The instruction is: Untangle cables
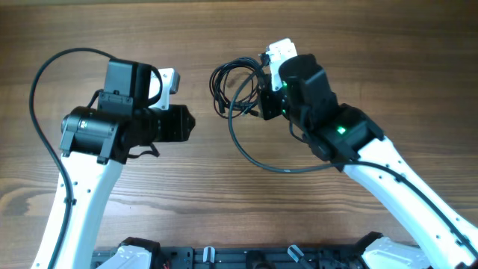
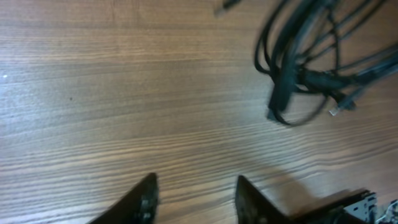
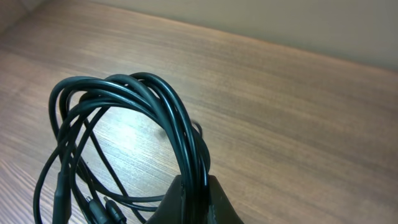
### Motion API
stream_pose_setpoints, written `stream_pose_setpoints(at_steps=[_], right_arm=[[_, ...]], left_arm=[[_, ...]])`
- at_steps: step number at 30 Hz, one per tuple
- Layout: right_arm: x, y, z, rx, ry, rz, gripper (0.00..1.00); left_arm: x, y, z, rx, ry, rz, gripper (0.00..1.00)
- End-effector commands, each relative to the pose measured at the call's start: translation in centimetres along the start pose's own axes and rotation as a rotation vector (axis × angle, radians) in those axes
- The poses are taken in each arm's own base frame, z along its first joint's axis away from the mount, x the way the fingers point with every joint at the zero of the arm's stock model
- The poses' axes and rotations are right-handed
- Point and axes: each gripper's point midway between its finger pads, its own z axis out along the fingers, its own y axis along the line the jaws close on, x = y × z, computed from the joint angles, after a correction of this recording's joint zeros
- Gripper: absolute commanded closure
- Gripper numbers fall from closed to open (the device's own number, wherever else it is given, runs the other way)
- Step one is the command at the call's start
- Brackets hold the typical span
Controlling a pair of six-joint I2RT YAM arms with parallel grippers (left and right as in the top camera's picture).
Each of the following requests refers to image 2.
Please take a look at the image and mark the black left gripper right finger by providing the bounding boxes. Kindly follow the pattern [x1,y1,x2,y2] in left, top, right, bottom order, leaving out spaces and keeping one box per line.
[234,175,289,224]

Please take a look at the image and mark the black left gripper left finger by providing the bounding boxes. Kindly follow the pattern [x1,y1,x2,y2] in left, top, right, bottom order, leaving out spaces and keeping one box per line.
[89,172,159,224]

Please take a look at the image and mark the thin black USB cable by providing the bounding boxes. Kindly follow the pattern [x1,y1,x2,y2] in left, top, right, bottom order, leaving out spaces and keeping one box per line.
[254,0,398,127]

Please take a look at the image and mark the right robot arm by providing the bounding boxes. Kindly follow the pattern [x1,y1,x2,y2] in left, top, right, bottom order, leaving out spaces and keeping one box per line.
[293,190,397,224]

